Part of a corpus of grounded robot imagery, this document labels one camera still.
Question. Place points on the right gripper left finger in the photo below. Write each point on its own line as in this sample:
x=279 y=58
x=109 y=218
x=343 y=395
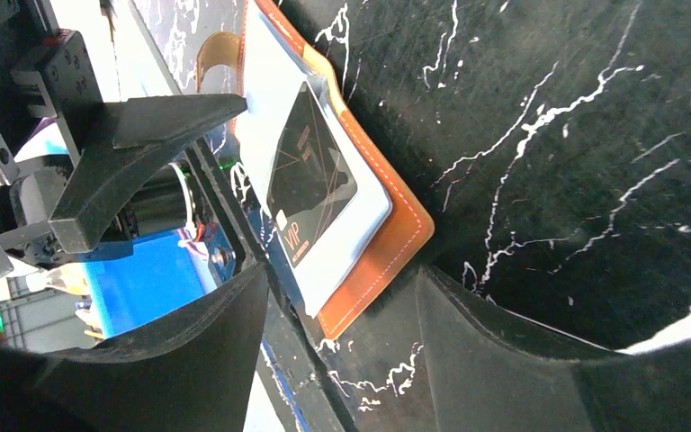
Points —
x=190 y=370

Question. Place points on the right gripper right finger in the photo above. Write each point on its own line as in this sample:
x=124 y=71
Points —
x=492 y=370

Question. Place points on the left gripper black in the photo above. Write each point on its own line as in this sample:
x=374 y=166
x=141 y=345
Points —
x=69 y=161

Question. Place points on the brown leather card holder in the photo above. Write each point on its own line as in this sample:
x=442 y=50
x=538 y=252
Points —
x=346 y=220

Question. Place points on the blue plastic bin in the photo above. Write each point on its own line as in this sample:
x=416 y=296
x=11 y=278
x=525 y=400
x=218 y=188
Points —
x=163 y=274

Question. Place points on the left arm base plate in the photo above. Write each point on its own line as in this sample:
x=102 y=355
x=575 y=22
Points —
x=242 y=248

